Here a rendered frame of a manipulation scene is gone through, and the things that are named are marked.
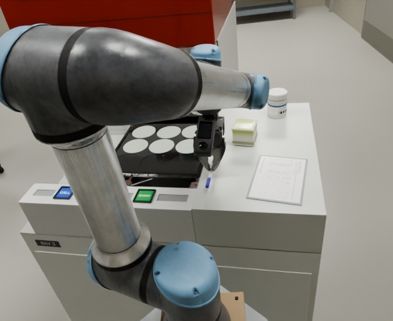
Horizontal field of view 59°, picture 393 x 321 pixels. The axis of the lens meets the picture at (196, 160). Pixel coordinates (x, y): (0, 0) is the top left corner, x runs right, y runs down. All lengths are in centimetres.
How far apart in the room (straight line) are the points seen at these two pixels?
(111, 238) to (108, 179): 12
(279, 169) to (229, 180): 16
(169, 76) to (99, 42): 8
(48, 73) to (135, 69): 10
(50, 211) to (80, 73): 81
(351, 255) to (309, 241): 115
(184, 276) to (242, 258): 45
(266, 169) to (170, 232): 34
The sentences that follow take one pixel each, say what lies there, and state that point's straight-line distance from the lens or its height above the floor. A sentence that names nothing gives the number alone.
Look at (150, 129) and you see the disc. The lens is 149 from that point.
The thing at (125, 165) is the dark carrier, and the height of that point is 90.
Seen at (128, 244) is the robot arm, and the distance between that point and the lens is 66.
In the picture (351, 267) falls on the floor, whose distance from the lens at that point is 210.
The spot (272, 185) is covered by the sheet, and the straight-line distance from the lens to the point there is 101.
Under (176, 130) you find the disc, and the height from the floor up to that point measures 90.
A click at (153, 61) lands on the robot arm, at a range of 41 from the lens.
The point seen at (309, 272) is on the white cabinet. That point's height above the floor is 73.
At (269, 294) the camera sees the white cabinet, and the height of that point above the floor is 61.
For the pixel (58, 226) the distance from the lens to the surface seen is 121.
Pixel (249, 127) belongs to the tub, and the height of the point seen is 103.
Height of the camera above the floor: 161
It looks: 35 degrees down
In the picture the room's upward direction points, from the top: 8 degrees counter-clockwise
